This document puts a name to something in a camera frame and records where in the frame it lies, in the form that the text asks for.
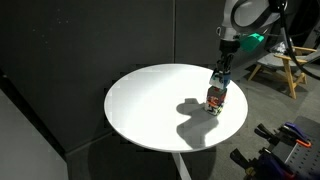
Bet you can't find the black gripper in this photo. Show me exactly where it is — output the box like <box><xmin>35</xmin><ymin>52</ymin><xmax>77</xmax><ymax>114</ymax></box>
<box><xmin>213</xmin><ymin>39</ymin><xmax>242</xmax><ymax>81</ymax></box>

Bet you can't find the blue soft toy block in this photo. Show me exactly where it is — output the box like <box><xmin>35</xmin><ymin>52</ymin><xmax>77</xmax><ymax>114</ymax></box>
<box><xmin>208</xmin><ymin>69</ymin><xmax>232</xmax><ymax>91</ymax></box>

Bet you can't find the orange multicolour soft toy block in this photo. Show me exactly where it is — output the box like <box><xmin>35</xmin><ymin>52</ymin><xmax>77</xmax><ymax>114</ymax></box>
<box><xmin>205</xmin><ymin>86</ymin><xmax>229</xmax><ymax>108</ymax></box>

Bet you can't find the green white black cube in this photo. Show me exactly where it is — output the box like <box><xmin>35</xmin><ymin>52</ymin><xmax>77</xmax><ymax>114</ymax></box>
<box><xmin>204</xmin><ymin>101</ymin><xmax>225</xmax><ymax>117</ymax></box>

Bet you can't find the clear plastic bag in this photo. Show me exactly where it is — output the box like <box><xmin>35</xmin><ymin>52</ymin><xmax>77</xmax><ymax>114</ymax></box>
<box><xmin>270</xmin><ymin>40</ymin><xmax>292</xmax><ymax>55</ymax></box>

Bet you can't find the wooden chair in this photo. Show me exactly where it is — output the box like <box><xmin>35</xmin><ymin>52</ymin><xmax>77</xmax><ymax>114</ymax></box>
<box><xmin>247</xmin><ymin>46</ymin><xmax>318</xmax><ymax>100</ymax></box>

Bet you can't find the black clamp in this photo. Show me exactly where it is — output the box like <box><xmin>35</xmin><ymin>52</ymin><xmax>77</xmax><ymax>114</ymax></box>
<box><xmin>229</xmin><ymin>147</ymin><xmax>258</xmax><ymax>172</ymax></box>
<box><xmin>254</xmin><ymin>122</ymin><xmax>284</xmax><ymax>145</ymax></box>

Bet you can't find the purple clamp with orange tip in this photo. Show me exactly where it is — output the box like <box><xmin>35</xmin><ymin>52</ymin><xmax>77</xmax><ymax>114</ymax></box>
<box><xmin>280</xmin><ymin>121</ymin><xmax>313</xmax><ymax>149</ymax></box>

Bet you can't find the white table leg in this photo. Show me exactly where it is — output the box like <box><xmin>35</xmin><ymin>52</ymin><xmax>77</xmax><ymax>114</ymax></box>
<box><xmin>171</xmin><ymin>151</ymin><xmax>193</xmax><ymax>180</ymax></box>

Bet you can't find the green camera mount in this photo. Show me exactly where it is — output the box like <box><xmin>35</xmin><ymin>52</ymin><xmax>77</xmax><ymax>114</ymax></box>
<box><xmin>238</xmin><ymin>32</ymin><xmax>265</xmax><ymax>53</ymax></box>

